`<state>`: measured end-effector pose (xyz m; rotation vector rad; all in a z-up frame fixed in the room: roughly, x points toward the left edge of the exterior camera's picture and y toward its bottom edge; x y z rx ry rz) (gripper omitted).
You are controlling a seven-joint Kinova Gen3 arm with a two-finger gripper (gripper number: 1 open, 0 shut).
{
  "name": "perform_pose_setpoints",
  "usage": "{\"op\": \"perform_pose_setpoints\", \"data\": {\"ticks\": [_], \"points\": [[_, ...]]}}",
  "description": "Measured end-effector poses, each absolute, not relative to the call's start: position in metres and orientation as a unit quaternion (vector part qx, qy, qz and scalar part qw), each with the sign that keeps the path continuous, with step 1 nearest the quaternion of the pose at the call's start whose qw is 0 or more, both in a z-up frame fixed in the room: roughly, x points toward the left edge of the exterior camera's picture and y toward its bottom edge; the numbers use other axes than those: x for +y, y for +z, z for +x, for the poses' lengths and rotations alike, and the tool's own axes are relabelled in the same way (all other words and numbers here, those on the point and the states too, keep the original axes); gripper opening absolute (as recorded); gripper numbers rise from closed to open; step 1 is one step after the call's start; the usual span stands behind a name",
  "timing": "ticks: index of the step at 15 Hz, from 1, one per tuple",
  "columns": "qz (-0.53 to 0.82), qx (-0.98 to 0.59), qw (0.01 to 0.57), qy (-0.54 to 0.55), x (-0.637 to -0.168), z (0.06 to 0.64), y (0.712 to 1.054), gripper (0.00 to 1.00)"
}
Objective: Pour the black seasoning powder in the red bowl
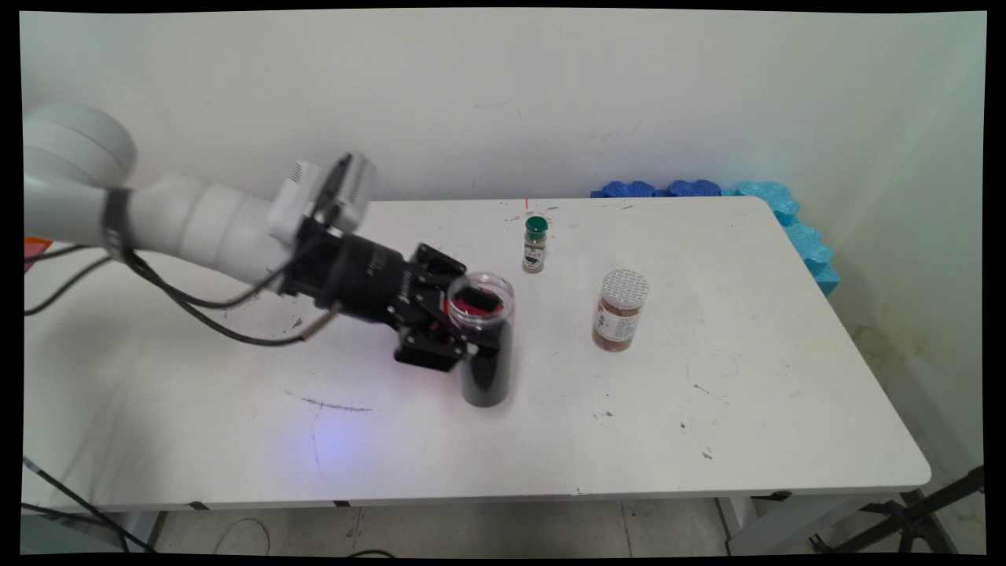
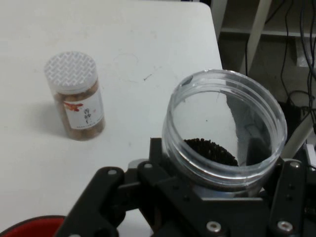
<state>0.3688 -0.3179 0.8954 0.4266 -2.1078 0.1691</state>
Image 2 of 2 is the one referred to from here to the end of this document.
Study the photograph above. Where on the white shelf unit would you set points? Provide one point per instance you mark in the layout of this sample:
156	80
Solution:
276	31

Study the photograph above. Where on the red bowl with black rim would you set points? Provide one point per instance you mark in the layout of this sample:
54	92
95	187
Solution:
29	227

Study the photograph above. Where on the black seeds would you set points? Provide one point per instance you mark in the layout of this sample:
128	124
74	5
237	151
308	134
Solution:
212	150

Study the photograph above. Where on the white slanted tube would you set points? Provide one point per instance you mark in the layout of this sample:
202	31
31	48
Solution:
256	32
300	135

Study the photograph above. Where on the clear plastic jar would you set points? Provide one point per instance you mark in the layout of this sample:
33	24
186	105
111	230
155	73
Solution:
209	111

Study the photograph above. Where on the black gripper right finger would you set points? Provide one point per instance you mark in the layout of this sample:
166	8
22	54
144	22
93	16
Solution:
287	192

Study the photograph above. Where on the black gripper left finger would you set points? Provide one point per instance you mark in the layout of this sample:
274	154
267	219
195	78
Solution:
168	197

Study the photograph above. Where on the nut jar with white lid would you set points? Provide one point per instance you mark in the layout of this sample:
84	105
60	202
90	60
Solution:
74	98

